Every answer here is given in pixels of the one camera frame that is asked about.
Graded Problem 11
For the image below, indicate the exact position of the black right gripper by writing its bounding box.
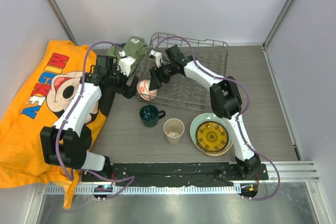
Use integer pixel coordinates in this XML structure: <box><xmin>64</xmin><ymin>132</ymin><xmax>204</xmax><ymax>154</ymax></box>
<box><xmin>149</xmin><ymin>62</ymin><xmax>175</xmax><ymax>92</ymax></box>

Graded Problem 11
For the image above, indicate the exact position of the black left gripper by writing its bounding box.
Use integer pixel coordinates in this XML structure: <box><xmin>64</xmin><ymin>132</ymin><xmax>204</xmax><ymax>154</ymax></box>
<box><xmin>107</xmin><ymin>63</ymin><xmax>139</xmax><ymax>99</ymax></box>

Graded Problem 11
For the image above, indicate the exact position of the white red patterned bowl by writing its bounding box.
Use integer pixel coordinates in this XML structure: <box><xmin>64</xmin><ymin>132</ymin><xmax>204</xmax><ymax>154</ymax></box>
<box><xmin>136</xmin><ymin>79</ymin><xmax>158</xmax><ymax>101</ymax></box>

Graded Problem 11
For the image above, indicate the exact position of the dark green mug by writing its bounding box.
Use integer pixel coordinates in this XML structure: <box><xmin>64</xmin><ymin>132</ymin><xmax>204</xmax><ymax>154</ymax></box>
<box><xmin>139</xmin><ymin>104</ymin><xmax>166</xmax><ymax>127</ymax></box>

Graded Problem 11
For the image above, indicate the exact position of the beige paper cup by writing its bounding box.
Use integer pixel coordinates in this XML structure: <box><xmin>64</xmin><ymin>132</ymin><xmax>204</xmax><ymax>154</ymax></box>
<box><xmin>163</xmin><ymin>118</ymin><xmax>185</xmax><ymax>144</ymax></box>

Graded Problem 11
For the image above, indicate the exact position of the light green flower plate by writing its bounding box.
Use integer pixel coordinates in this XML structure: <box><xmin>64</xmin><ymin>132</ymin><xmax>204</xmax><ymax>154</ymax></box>
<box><xmin>190</xmin><ymin>113</ymin><xmax>233</xmax><ymax>150</ymax></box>

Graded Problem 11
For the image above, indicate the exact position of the yellow patterned small plate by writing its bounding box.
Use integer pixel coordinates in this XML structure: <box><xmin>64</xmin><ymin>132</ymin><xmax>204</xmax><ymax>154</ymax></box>
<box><xmin>195</xmin><ymin>121</ymin><xmax>228</xmax><ymax>153</ymax></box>

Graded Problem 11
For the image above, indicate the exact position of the cream bird painted plate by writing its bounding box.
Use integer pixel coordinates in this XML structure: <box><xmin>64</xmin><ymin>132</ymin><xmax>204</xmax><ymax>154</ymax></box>
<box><xmin>196</xmin><ymin>130</ymin><xmax>233</xmax><ymax>157</ymax></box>

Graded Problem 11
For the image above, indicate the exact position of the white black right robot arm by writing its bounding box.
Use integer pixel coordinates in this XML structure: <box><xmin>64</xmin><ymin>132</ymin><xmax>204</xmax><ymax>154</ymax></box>
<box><xmin>149</xmin><ymin>46</ymin><xmax>261</xmax><ymax>179</ymax></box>

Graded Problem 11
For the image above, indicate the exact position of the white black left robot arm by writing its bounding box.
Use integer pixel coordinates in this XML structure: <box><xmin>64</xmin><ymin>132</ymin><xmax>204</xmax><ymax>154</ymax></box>
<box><xmin>40</xmin><ymin>56</ymin><xmax>139</xmax><ymax>182</ymax></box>

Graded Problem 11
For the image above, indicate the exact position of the green crumpled cloth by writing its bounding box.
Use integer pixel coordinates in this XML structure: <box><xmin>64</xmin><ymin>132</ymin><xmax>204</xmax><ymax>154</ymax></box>
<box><xmin>107</xmin><ymin>36</ymin><xmax>148</xmax><ymax>74</ymax></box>

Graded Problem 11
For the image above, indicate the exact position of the orange Mickey t-shirt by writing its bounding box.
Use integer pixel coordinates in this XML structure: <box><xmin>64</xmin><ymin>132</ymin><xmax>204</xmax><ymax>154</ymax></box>
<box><xmin>0</xmin><ymin>39</ymin><xmax>116</xmax><ymax>209</ymax></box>

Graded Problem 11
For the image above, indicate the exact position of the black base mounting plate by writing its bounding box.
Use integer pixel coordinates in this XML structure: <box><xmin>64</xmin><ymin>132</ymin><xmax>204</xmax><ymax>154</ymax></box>
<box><xmin>80</xmin><ymin>161</ymin><xmax>269</xmax><ymax>186</ymax></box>

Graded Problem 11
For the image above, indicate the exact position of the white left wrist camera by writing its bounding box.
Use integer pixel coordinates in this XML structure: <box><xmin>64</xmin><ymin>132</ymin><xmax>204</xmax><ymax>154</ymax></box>
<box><xmin>118</xmin><ymin>51</ymin><xmax>136</xmax><ymax>77</ymax></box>

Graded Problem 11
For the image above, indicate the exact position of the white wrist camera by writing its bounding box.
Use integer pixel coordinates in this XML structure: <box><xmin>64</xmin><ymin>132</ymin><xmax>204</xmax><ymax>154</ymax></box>
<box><xmin>118</xmin><ymin>51</ymin><xmax>136</xmax><ymax>77</ymax></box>
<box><xmin>149</xmin><ymin>50</ymin><xmax>162</xmax><ymax>68</ymax></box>

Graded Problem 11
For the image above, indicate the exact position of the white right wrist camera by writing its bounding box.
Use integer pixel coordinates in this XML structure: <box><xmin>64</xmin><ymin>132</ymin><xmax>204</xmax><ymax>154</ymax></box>
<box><xmin>149</xmin><ymin>50</ymin><xmax>162</xmax><ymax>68</ymax></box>

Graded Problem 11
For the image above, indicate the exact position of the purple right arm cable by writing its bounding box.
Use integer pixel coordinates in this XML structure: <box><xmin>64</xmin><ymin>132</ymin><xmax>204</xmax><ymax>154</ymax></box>
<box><xmin>152</xmin><ymin>35</ymin><xmax>281</xmax><ymax>202</ymax></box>

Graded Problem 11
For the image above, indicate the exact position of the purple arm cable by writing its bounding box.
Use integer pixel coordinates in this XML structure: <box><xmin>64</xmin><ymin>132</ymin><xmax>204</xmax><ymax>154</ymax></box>
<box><xmin>56</xmin><ymin>40</ymin><xmax>137</xmax><ymax>206</ymax></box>
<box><xmin>152</xmin><ymin>35</ymin><xmax>281</xmax><ymax>202</ymax></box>

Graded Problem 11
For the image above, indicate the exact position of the grey wire dish rack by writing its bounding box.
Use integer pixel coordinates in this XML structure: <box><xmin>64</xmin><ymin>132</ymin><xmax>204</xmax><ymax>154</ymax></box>
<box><xmin>135</xmin><ymin>31</ymin><xmax>229</xmax><ymax>112</ymax></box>

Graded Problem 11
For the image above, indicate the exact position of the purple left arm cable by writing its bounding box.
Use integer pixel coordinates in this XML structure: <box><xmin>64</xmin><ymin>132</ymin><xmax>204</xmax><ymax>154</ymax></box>
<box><xmin>56</xmin><ymin>40</ymin><xmax>137</xmax><ymax>206</ymax></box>

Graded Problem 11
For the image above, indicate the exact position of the white slotted cable duct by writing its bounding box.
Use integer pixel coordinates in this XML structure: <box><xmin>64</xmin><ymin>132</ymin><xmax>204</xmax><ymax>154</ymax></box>
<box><xmin>74</xmin><ymin>184</ymin><xmax>241</xmax><ymax>196</ymax></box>

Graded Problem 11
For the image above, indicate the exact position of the grey aluminium frame post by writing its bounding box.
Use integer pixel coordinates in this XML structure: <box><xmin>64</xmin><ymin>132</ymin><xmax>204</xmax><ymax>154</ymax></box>
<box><xmin>46</xmin><ymin>0</ymin><xmax>78</xmax><ymax>45</ymax></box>

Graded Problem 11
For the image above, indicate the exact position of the right aluminium frame post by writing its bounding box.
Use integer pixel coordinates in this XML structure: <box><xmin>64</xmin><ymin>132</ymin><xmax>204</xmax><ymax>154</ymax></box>
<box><xmin>262</xmin><ymin>0</ymin><xmax>312</xmax><ymax>49</ymax></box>

